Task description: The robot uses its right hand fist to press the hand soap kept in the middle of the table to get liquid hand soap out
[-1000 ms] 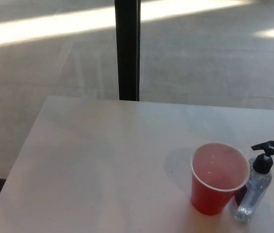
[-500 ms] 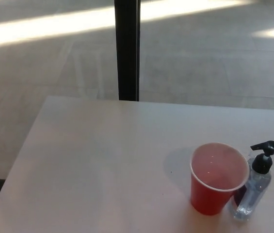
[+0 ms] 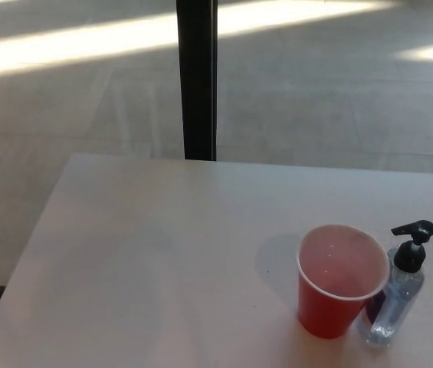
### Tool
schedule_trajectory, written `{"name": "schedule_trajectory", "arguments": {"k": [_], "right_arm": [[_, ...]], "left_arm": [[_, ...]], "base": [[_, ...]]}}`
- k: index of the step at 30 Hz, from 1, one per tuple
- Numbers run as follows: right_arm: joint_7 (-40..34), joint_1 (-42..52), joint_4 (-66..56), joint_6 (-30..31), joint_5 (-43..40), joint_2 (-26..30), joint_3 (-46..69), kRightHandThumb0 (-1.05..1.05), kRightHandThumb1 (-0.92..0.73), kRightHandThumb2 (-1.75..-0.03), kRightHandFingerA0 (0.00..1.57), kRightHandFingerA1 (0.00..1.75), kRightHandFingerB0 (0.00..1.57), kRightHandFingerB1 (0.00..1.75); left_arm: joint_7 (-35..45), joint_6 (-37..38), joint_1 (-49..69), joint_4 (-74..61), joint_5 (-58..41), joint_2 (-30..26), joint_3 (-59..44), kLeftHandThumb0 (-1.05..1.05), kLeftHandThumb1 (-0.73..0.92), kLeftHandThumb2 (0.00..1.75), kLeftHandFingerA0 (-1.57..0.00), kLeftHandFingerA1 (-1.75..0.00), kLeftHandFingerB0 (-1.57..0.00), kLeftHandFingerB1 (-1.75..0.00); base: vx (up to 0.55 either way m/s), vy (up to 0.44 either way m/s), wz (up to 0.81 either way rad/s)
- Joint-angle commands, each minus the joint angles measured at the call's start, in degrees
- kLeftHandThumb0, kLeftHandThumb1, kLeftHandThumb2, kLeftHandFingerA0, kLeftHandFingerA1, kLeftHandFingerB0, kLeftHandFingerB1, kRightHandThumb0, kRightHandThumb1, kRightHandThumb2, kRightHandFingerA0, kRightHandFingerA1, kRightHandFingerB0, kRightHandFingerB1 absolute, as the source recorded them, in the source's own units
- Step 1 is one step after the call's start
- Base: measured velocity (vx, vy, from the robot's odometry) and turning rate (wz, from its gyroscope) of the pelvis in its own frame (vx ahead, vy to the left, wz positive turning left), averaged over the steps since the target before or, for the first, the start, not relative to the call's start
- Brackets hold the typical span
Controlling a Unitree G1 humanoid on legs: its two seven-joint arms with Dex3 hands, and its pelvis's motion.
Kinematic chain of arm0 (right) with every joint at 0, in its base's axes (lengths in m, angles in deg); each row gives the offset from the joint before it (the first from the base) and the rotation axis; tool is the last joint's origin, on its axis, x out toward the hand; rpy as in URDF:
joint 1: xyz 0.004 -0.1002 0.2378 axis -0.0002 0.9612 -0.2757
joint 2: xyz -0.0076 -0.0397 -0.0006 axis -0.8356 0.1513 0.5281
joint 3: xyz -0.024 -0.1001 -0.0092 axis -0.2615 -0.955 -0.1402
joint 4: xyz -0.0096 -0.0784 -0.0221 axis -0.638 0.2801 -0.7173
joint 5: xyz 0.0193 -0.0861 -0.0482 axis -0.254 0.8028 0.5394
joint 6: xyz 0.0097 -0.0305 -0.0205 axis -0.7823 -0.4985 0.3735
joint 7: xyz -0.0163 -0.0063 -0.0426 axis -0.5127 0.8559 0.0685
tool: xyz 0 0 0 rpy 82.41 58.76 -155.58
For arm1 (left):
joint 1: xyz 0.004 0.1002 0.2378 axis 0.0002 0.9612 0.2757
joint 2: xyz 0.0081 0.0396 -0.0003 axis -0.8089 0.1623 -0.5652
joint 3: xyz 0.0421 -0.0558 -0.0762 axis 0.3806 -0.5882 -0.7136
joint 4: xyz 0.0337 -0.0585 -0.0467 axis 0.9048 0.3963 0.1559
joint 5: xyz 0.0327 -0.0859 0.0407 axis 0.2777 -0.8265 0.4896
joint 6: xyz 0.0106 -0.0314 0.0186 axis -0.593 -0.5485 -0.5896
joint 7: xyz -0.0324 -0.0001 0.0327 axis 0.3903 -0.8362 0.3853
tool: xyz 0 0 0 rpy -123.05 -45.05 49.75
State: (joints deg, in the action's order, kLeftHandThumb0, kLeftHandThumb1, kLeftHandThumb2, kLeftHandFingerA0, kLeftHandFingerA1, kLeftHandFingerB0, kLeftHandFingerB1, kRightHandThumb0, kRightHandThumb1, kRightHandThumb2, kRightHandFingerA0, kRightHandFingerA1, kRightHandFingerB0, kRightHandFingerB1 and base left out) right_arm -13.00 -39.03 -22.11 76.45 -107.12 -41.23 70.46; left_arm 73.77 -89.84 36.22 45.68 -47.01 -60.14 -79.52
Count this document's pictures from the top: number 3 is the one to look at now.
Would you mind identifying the clear soap bottle black pump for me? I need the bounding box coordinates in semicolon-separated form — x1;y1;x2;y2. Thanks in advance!
357;219;433;348

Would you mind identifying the red plastic cup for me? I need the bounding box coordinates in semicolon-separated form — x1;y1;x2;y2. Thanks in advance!
295;224;390;340

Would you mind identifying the black window frame post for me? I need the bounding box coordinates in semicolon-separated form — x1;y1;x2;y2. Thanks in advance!
175;0;218;161

